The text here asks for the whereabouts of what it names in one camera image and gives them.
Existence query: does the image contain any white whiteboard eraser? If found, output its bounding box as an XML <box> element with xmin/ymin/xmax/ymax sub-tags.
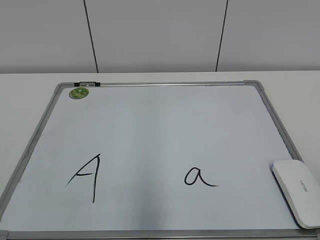
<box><xmin>272</xmin><ymin>159</ymin><xmax>320</xmax><ymax>229</ymax></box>

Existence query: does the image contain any black and grey board clip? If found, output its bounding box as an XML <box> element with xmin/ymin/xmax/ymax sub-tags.
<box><xmin>73</xmin><ymin>81</ymin><xmax>101</xmax><ymax>87</ymax></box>

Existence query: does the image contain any green round magnet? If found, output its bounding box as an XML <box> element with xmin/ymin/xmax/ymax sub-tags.
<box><xmin>68</xmin><ymin>87</ymin><xmax>90</xmax><ymax>100</ymax></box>

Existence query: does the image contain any white whiteboard with grey frame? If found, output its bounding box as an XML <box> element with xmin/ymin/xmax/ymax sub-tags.
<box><xmin>0</xmin><ymin>80</ymin><xmax>320</xmax><ymax>240</ymax></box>

